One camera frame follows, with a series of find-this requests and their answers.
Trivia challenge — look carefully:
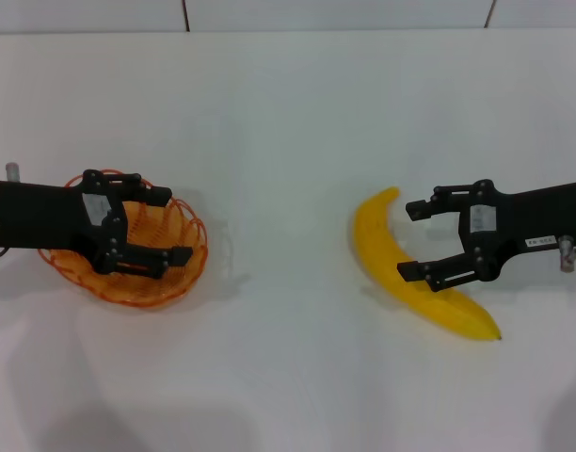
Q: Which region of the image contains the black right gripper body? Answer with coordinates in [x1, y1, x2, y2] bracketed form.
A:
[456, 178, 576, 283]

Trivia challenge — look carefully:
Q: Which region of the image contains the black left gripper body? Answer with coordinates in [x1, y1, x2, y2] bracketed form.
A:
[0, 169, 129, 275]

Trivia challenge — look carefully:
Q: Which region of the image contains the yellow banana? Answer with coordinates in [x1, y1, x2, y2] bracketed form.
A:
[349, 186, 503, 343]

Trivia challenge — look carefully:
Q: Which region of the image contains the orange woven plastic basket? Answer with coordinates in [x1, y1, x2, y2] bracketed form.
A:
[37, 165, 209, 307]

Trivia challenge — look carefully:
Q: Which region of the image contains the silver plug on right gripper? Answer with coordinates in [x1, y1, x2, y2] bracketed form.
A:
[556, 234, 576, 273]

